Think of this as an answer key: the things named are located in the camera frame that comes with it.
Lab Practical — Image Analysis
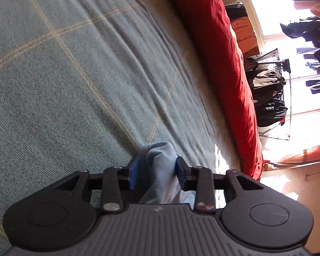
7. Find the light blue cartoon t-shirt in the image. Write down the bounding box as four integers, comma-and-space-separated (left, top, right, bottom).
137, 141, 198, 206

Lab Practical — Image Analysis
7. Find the black box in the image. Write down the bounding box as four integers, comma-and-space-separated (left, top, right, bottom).
225, 2, 248, 19

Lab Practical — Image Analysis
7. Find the window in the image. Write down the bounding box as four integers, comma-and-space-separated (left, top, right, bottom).
241, 0, 320, 160

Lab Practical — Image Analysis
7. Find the orange cloth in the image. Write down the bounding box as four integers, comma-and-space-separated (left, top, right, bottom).
231, 16, 260, 56

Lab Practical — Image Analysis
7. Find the metal clothes rack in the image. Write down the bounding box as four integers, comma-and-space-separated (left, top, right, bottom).
256, 48, 293, 141

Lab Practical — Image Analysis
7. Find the peach hanging garment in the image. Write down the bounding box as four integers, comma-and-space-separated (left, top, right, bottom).
295, 0, 320, 19

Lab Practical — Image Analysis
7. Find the green plaid bed sheet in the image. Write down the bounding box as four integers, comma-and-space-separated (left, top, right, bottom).
0, 0, 243, 256

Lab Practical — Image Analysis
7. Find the red quilt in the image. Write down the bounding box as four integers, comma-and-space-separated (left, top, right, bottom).
157, 0, 263, 180

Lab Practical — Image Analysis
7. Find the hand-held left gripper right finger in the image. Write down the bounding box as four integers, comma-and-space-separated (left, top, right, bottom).
176, 156, 264, 214

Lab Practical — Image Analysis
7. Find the row of hanging dark clothes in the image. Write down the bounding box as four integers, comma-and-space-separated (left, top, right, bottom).
280, 0, 320, 136

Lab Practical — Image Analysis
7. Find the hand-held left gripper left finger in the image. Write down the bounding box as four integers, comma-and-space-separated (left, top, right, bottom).
55, 163, 138, 214

